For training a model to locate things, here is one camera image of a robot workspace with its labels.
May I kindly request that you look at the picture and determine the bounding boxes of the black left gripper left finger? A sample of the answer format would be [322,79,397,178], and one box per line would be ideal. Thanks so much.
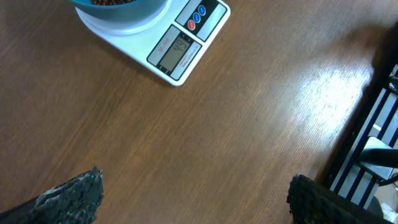
[1,167,104,224]

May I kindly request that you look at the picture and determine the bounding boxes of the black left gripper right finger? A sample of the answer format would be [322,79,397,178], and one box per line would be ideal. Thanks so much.
[287,174,390,224]

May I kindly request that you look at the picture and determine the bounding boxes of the white digital kitchen scale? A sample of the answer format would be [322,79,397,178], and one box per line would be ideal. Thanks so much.
[75,0,231,86]

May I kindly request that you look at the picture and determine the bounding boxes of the red beans in bowl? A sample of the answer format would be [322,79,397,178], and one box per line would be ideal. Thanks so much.
[92,0,135,6]

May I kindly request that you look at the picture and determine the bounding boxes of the blue plastic bowl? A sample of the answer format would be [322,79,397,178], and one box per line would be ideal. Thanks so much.
[70,0,167,22]

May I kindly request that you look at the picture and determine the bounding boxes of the black metal frame rack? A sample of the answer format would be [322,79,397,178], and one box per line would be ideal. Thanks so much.
[322,62,397,223]

